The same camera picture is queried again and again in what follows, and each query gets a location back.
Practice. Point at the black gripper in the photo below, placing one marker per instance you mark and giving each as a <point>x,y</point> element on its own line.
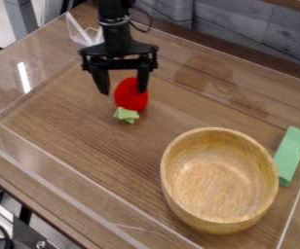
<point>139,57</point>

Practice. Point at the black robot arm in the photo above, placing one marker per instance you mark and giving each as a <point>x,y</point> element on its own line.
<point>114,22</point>

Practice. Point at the red plush strawberry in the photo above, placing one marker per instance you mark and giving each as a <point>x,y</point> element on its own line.
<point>130,101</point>

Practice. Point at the grey table leg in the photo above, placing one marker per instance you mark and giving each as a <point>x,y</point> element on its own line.
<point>22,17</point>

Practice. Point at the wooden bowl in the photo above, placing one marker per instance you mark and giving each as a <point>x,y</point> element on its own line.
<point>218,179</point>

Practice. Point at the green rectangular block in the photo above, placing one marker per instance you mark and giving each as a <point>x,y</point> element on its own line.
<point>286,156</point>

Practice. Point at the black equipment with screw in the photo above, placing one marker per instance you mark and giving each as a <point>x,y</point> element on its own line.
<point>27,239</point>

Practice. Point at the clear acrylic enclosure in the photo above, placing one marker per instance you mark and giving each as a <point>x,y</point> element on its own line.
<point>86,171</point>

